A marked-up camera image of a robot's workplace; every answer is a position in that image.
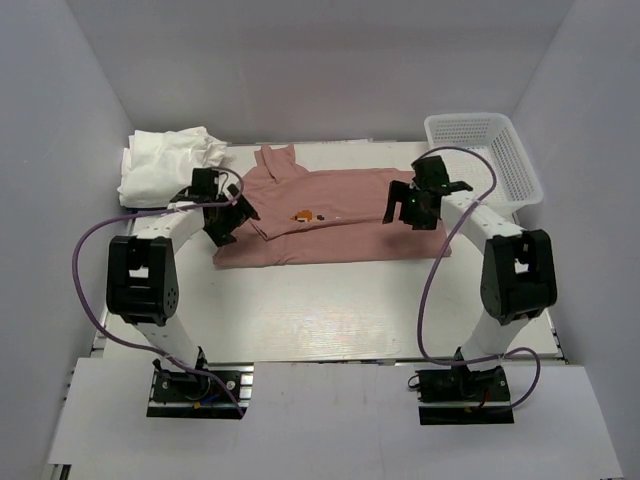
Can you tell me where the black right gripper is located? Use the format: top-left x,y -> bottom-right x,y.
384,180 -> 439,231

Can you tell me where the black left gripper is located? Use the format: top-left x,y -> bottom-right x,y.
205,183 -> 258,246

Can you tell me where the pink printed t shirt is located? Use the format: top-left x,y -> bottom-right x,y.
213,145 -> 446,269

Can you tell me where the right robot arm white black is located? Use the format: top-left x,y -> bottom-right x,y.
382,148 -> 558,399

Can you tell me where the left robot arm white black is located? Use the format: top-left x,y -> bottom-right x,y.
106,168 -> 259,399

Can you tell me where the white folded t shirt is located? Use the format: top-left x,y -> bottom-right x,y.
117,126 -> 228,209

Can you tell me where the white plastic mesh basket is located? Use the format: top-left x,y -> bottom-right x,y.
424,112 -> 543,217

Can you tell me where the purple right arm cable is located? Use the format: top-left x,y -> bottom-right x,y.
407,145 -> 542,414

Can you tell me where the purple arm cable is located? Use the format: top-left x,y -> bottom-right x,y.
72,167 -> 247,420
407,145 -> 542,414

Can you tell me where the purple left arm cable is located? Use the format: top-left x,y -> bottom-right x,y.
72,167 -> 247,420

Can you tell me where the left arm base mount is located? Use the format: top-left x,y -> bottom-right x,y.
146,360 -> 254,420

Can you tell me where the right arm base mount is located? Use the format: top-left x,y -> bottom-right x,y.
407,366 -> 514,426

